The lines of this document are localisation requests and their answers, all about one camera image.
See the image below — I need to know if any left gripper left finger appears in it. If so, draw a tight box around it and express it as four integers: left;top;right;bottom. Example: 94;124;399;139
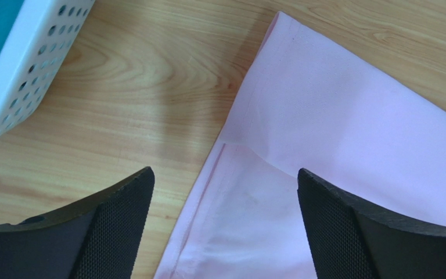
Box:
0;167;155;278

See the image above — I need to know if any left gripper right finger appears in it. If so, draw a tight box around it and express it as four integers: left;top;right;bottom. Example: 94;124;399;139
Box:
297;169;446;278

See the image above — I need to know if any pink t shirt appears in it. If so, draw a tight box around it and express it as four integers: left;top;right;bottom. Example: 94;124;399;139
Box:
155;12;446;278

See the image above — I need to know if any white plastic laundry basket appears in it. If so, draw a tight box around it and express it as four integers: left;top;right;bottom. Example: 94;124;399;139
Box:
0;1;94;136

